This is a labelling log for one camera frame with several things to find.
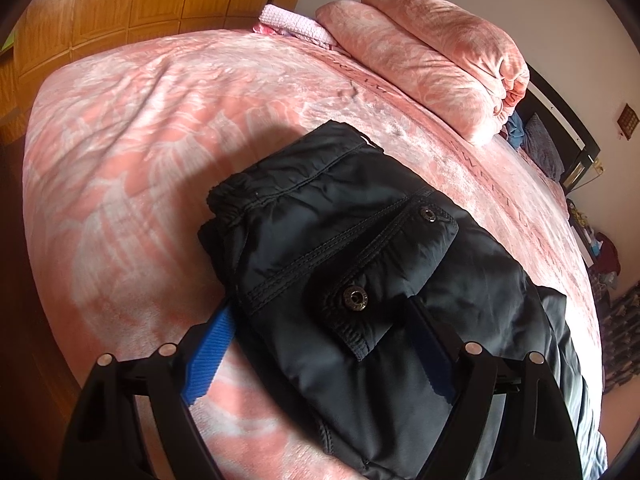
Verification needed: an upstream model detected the pink floral bed blanket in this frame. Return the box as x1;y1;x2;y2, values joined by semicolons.
20;30;608;480

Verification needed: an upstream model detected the dark bed headboard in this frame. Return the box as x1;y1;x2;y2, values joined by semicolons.
520;62;602;195

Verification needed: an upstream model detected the dark patterned cloth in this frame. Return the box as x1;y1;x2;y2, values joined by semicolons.
600;282;640;392

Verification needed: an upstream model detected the black padded jacket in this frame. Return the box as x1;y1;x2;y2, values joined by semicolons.
197;120;608;480

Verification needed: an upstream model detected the blue cloth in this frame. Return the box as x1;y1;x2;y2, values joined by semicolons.
504;110;527;151

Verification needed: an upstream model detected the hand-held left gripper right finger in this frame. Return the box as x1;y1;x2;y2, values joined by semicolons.
407;297;583;480

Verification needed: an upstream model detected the light pink knitted cloth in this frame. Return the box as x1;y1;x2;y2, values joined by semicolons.
257;4;337;52

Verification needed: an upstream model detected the wooden wardrobe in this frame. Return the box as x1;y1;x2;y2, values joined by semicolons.
0;0;316;147

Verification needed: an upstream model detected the grey pillow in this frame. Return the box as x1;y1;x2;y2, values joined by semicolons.
520;112;564;182

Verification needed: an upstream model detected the folded pink quilt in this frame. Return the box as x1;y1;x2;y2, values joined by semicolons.
315;0;531;146

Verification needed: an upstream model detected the dark red cloth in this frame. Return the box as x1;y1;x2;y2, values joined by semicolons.
592;232;622;277

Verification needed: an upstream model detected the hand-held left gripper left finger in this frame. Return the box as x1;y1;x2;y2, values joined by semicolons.
59;305;236;480

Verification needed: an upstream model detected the brown wall fixture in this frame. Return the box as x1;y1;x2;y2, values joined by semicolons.
617;104;640;141

